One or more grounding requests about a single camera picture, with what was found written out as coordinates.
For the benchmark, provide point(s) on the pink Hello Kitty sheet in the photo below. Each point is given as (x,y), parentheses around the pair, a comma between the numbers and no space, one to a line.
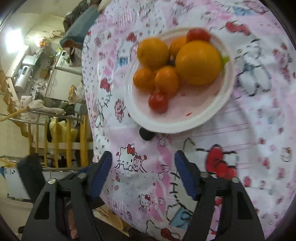
(252,136)

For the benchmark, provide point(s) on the white washing machine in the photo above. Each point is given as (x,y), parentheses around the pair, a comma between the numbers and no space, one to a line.
(62,78)

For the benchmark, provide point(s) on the white water heater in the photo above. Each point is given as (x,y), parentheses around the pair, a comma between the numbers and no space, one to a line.
(23,78)

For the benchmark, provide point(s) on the yellow wooden railing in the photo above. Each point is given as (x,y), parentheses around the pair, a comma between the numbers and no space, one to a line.
(61,138)

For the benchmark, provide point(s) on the teal bed headboard cushion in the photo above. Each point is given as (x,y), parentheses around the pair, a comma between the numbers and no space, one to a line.
(76,33)

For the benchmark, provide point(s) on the person's left hand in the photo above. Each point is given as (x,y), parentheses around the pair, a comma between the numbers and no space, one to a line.
(72,225)

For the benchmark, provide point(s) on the small red cherry tomato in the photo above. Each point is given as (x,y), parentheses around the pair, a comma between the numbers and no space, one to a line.
(158,102)

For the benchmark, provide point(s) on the pile of dark clothes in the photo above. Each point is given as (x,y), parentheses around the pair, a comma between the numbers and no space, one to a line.
(71,17)

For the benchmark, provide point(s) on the mandarin orange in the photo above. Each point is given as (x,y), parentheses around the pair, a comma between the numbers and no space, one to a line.
(167,81)
(176,45)
(143,80)

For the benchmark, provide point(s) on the mandarin orange top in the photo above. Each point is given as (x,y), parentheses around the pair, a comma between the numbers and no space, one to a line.
(176,45)

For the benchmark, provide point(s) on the large orange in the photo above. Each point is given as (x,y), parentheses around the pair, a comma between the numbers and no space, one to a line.
(198,63)

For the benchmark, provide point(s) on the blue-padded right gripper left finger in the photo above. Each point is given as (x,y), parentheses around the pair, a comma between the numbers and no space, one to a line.
(80,191)

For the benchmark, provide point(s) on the dark plum upper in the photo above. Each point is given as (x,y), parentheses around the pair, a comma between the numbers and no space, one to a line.
(145,134)

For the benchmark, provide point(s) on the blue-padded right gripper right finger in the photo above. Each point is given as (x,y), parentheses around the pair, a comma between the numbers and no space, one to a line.
(238,218)

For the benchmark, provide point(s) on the pink strawberry ceramic plate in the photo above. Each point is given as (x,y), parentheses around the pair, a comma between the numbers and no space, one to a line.
(190,107)

